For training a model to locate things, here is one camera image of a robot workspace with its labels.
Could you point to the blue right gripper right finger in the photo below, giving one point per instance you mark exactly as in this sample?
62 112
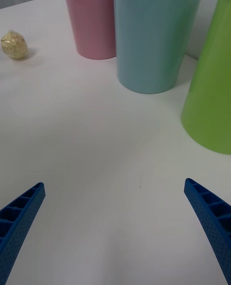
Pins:
211 220

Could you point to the pale blue plastic bin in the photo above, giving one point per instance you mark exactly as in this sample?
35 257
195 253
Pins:
154 37

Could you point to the pink plastic bin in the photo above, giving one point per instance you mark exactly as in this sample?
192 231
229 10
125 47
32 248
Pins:
91 20

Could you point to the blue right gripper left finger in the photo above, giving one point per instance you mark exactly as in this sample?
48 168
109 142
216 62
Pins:
16 227

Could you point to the green plastic bin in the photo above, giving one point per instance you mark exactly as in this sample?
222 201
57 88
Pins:
211 85

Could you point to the pale yellow ball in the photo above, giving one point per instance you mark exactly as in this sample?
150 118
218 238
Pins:
14 45

